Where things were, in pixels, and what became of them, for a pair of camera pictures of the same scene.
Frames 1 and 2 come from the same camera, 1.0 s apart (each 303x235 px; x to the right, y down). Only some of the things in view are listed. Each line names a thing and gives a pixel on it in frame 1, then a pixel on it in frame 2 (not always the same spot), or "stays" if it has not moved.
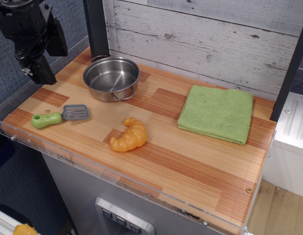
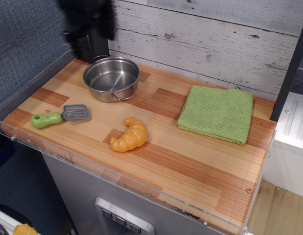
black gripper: x=22 y=21 to x=79 y=16
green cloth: x=224 y=115 stays
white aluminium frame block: x=287 y=165 stays
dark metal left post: x=95 y=22 stays
